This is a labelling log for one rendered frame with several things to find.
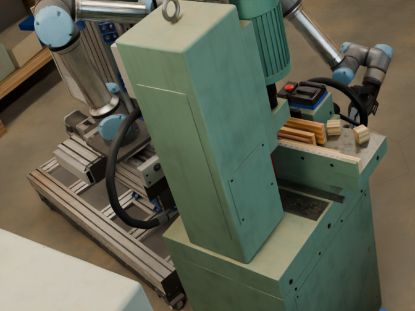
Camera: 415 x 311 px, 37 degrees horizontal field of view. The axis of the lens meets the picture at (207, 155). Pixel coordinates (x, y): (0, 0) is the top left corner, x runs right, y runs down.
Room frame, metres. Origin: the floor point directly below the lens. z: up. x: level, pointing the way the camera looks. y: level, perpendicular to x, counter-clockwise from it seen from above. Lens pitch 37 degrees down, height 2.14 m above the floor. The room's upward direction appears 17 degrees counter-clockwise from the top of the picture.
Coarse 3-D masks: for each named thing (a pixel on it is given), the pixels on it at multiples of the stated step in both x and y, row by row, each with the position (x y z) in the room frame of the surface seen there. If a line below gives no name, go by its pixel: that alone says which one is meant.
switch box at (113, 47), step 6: (114, 48) 1.43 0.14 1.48; (114, 54) 1.43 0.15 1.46; (120, 60) 1.42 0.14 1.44; (120, 66) 1.43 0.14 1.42; (120, 72) 1.43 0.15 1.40; (126, 72) 1.42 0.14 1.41; (126, 78) 1.42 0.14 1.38; (126, 84) 1.43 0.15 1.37; (132, 90) 1.42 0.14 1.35; (132, 96) 1.43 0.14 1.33
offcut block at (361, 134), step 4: (356, 128) 1.49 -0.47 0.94; (360, 128) 1.49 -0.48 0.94; (364, 128) 1.48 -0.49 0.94; (356, 132) 1.48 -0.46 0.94; (360, 132) 1.47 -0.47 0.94; (364, 132) 1.47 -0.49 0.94; (368, 132) 1.47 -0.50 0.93; (356, 136) 1.48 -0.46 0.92; (360, 136) 1.47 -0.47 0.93; (364, 136) 1.47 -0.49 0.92; (368, 136) 1.47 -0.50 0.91; (356, 140) 1.48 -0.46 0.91; (360, 140) 1.47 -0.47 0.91; (364, 140) 1.47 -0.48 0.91
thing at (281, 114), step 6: (282, 102) 1.57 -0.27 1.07; (276, 108) 1.55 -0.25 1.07; (282, 108) 1.55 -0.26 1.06; (288, 108) 1.57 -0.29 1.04; (276, 114) 1.53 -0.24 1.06; (282, 114) 1.55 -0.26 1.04; (288, 114) 1.57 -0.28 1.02; (276, 120) 1.52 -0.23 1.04; (282, 120) 1.54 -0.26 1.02; (276, 126) 1.52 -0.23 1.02; (276, 132) 1.51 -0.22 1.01
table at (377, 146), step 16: (320, 144) 1.52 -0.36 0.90; (336, 144) 1.50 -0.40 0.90; (352, 144) 1.48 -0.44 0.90; (368, 144) 1.45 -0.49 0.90; (384, 144) 1.45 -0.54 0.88; (288, 160) 1.49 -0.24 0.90; (368, 160) 1.38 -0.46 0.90; (304, 176) 1.46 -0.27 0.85; (320, 176) 1.42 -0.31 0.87; (336, 176) 1.37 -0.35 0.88; (352, 176) 1.34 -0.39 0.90; (368, 176) 1.37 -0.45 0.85
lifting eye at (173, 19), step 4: (164, 0) 1.36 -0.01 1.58; (168, 0) 1.36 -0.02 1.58; (172, 0) 1.37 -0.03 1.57; (176, 0) 1.38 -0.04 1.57; (164, 4) 1.35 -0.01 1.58; (176, 4) 1.38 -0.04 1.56; (164, 8) 1.35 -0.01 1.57; (176, 8) 1.38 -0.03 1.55; (164, 12) 1.35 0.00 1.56; (176, 12) 1.37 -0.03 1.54; (164, 16) 1.35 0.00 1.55; (168, 16) 1.35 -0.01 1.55; (172, 16) 1.37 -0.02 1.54; (176, 16) 1.37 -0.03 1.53; (168, 20) 1.35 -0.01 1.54; (172, 20) 1.36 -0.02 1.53; (176, 20) 1.36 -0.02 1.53
